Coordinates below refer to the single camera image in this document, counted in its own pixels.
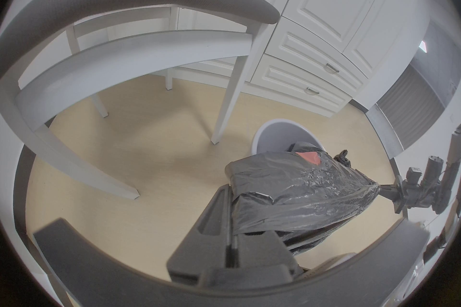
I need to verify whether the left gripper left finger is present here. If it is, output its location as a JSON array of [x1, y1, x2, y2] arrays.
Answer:
[[167, 185, 236, 282]]

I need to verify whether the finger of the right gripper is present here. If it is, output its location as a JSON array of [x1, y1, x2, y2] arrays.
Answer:
[[378, 183, 400, 201]]

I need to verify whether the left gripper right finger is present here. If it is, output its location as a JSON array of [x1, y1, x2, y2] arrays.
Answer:
[[234, 230, 301, 277]]

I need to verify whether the black plastic bag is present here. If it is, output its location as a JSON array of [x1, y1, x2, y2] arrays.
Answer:
[[225, 142, 382, 257]]

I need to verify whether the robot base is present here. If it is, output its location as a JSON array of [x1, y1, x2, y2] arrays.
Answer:
[[303, 252, 358, 272]]

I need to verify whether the crumpled black plastic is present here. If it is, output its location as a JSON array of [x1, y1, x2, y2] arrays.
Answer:
[[333, 149, 352, 168]]

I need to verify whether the white trash bin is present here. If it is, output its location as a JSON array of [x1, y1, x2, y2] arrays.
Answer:
[[251, 119, 325, 155]]

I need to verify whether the grey curtain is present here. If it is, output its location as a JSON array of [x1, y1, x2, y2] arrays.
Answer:
[[376, 65, 447, 151]]

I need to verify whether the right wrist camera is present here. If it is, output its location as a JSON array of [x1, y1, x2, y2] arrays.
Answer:
[[406, 166, 423, 184]]

